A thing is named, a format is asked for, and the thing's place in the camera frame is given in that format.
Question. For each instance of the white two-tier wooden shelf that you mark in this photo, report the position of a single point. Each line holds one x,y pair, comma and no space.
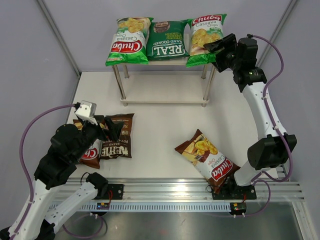
164,87

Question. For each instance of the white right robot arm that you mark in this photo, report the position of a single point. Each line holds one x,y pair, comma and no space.
271,155

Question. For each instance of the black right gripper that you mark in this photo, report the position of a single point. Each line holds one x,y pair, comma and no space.
230,43

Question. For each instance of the green Chuba cassava chips bag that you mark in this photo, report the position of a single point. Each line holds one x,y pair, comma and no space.
129,43

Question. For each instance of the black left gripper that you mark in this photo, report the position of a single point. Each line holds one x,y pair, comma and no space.
114,128

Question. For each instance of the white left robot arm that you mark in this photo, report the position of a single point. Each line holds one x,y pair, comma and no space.
68,146

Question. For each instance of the white slotted cable duct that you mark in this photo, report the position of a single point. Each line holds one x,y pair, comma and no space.
148,207

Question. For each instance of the brown Chuba cassava chips bag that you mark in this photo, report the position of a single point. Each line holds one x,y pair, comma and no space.
212,164

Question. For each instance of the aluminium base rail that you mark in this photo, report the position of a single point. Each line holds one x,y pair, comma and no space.
192,190

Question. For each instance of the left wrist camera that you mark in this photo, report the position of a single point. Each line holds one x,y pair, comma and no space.
85,111

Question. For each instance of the brown Chuba bag left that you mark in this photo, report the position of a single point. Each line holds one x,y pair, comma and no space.
91,158

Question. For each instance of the brown Kettle sea salt bag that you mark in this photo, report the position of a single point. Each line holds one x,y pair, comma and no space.
122,147

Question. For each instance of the dark green Real chips bag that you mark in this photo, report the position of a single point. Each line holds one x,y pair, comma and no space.
166,40

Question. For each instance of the green Chuba seaweed chips bag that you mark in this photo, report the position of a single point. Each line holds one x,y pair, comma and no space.
204,30

